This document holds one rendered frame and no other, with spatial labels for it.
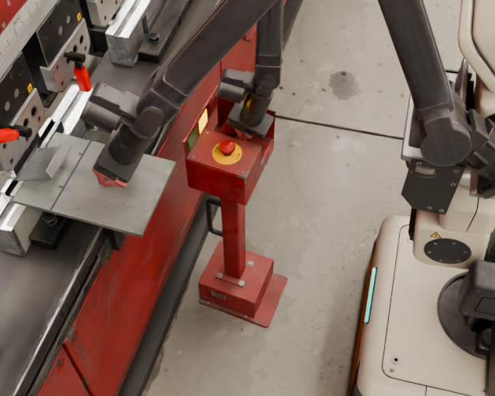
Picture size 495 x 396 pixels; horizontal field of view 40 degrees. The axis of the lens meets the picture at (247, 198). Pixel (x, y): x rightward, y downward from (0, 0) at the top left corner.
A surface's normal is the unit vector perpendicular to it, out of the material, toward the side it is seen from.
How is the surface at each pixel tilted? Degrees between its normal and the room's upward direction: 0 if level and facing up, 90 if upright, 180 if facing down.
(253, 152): 0
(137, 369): 0
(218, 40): 82
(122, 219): 0
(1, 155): 90
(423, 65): 79
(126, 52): 90
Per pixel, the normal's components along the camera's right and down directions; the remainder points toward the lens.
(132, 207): 0.00, -0.58
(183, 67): -0.09, 0.62
